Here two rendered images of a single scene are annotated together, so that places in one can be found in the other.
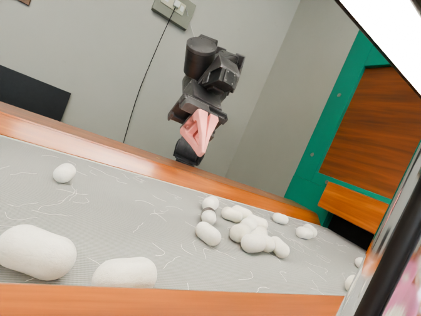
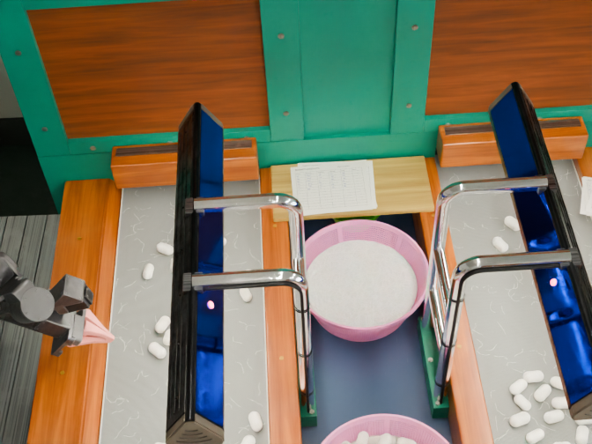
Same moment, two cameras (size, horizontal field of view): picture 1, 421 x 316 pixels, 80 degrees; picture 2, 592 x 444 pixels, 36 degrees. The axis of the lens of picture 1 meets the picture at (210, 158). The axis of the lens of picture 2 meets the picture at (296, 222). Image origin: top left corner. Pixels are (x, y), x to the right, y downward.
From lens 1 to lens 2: 154 cm
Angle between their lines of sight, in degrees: 68
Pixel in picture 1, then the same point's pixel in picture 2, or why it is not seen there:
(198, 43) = (35, 307)
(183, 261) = (233, 395)
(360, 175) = (122, 123)
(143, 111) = not seen: outside the picture
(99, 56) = not seen: outside the picture
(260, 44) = not seen: outside the picture
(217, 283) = (247, 386)
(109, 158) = (93, 422)
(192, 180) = (99, 345)
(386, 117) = (105, 62)
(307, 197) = (82, 169)
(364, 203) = (161, 169)
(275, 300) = (271, 374)
